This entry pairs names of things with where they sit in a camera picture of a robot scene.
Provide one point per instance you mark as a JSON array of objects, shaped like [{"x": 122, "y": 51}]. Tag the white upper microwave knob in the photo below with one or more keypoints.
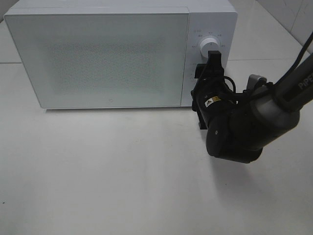
[{"x": 208, "y": 44}]

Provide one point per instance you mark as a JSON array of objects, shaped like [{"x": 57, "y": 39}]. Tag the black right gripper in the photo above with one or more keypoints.
[{"x": 214, "y": 94}]

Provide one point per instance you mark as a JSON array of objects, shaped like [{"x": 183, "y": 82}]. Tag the white microwave door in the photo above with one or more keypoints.
[{"x": 102, "y": 61}]

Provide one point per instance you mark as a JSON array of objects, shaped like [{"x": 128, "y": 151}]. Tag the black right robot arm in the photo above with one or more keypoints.
[{"x": 240, "y": 125}]

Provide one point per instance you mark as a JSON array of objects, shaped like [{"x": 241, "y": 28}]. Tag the white microwave oven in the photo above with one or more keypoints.
[{"x": 206, "y": 18}]

